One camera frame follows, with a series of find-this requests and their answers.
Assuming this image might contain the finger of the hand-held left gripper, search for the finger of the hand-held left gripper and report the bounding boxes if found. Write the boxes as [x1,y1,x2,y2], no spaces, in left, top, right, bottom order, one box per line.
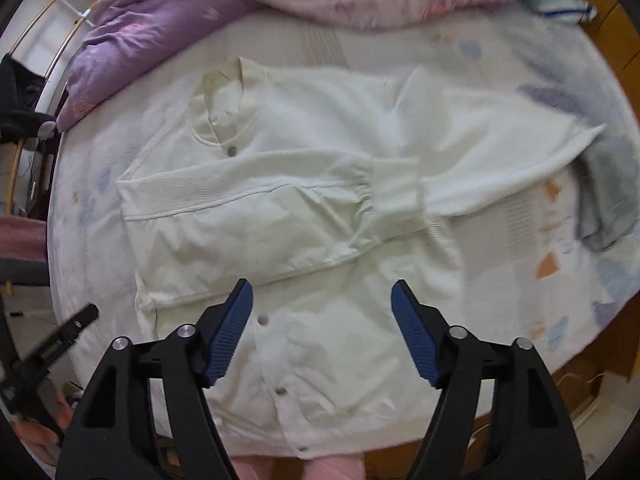
[36,304,99,363]

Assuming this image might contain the wooden nightstand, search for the wooden nightstand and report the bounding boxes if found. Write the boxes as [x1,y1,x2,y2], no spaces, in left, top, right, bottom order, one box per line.
[550,330,638,431]

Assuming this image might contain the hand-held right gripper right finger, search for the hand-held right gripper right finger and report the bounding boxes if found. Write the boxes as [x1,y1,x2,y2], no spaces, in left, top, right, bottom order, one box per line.
[391,280,586,480]

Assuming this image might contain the person's pink pants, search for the person's pink pants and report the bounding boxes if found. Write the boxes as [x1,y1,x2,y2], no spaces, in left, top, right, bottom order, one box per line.
[240,452,363,480]

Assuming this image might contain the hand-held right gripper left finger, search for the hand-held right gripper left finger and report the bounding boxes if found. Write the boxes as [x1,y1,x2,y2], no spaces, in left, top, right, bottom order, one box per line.
[55,278,254,480]

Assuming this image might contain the white jacket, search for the white jacket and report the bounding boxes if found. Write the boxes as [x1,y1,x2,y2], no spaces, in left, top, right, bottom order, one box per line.
[116,56,608,461]

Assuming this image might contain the dusty pink cloth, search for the dusty pink cloth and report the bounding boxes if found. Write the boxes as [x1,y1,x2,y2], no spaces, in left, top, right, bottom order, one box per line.
[0,215,48,261]

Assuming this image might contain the bed with floral sheet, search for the bed with floral sheet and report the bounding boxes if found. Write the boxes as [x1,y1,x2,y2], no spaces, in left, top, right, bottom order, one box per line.
[47,7,640,461]

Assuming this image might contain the dark hanging clothing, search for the dark hanging clothing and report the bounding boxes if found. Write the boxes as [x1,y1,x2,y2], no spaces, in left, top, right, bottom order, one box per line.
[0,55,56,143]

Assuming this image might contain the grey cloth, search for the grey cloth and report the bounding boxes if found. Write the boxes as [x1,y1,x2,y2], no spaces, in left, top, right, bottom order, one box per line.
[575,125,640,253]

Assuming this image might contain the person's left hand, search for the person's left hand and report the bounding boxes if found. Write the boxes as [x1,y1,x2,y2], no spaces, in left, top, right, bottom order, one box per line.
[10,392,68,463]

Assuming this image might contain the clothes drying rack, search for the clothes drying rack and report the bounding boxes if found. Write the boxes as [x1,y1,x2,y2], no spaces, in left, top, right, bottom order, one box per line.
[0,0,108,211]

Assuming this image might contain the purple floral quilt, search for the purple floral quilt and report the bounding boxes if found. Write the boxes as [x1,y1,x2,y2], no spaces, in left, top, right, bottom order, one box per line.
[55,0,551,133]

